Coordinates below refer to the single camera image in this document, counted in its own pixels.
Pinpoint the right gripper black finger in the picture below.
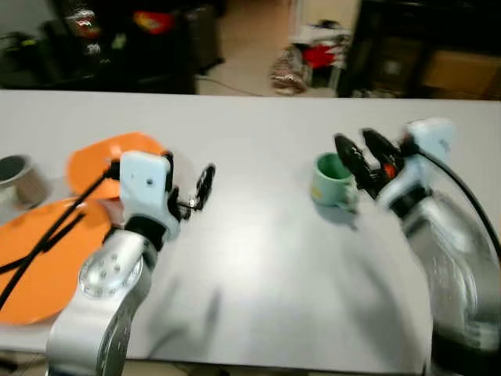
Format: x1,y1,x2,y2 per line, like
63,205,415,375
360,128,402,168
333,132,373,193

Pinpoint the green mug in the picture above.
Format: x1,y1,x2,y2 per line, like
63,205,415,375
310,152,359,212

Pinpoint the small orange oval plate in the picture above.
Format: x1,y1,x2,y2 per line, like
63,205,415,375
65,132,170,202

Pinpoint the red cloth item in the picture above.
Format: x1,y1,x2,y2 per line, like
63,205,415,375
303,43,339,71

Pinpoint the patterned brown bag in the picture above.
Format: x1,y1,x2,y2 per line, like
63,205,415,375
269,45,312,96

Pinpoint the brown cardboard box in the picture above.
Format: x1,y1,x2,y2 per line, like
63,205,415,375
421,50,501,100

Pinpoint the black shelf unit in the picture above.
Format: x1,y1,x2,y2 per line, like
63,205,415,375
336,0,501,102

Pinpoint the red object on cabinet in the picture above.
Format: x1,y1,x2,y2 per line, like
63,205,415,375
132,9,176,35

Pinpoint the grey bowl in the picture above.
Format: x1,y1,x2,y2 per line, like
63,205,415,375
0,154,49,210

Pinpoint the black low cabinet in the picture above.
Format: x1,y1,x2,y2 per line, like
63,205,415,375
0,0,226,96

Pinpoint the large orange plate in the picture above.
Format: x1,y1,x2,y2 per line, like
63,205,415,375
0,197,116,327

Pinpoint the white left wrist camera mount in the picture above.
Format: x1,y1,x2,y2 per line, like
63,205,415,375
118,150,182,240

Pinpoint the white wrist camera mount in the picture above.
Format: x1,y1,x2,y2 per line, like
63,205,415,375
377,117,460,206
118,150,182,240

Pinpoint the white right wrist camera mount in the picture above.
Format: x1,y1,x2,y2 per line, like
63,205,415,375
377,117,460,206

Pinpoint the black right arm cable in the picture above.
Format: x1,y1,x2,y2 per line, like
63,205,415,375
416,147,501,263

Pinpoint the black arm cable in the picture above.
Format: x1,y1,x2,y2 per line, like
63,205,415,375
416,147,501,263
0,161,123,310

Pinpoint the thin floor cable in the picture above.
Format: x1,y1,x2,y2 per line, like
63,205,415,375
195,74,269,97

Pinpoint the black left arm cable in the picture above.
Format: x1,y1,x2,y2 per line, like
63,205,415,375
0,161,123,310

